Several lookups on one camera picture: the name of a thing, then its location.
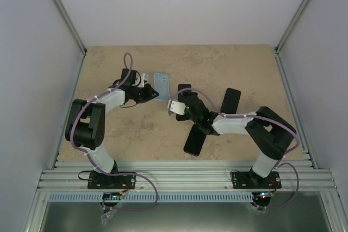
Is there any phone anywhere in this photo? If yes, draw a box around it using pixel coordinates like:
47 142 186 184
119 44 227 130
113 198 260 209
220 88 241 114
183 124 207 156

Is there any circuit board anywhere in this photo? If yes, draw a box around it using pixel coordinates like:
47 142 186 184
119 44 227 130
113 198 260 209
102 190 128 201
253 190 276 200

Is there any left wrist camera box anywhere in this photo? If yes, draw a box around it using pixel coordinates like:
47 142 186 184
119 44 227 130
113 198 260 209
136 73 149 88

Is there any phone in purple-edged case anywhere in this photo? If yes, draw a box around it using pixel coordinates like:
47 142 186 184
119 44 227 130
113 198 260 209
183 124 207 156

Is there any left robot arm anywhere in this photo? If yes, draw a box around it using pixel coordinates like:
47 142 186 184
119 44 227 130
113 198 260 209
65 68 159 188

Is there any frame post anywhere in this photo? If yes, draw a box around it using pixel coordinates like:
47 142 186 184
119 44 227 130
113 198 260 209
52 0 87 56
274 0 311 55

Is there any slotted cable duct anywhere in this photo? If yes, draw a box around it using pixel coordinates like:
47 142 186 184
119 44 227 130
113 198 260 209
49 192 253 203

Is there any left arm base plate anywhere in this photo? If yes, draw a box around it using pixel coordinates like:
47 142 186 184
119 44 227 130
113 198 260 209
87 171 136 190

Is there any left frame post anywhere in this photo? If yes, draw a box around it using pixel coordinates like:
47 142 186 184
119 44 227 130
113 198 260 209
52 0 87 56

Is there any left circuit board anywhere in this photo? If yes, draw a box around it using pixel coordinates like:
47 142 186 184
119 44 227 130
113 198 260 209
102 190 128 201

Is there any aluminium rail beam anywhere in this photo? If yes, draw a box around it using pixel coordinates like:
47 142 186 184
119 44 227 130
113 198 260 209
38 160 337 192

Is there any right circuit board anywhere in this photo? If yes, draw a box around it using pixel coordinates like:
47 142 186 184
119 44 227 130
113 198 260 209
253 190 276 200

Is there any black smartphone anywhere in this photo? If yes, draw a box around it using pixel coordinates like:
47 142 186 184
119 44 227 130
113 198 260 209
177 84 191 102

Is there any light blue phone case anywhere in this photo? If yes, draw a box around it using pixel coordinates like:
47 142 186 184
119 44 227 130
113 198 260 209
153 73 170 102

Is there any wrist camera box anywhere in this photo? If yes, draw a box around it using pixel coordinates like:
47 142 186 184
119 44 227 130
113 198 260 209
168 100 186 115
136 73 149 88

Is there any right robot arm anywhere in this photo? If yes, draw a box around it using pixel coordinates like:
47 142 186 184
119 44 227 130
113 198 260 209
168 88 300 189

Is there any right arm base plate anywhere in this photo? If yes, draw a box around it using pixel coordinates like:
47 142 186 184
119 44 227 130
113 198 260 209
230 170 282 190

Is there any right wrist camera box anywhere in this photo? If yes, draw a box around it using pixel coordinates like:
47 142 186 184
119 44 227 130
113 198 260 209
168 100 186 115

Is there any clear plastic bag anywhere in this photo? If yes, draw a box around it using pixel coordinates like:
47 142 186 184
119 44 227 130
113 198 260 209
101 209 114 228

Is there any right frame post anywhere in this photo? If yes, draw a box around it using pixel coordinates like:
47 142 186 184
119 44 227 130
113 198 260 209
274 0 311 55

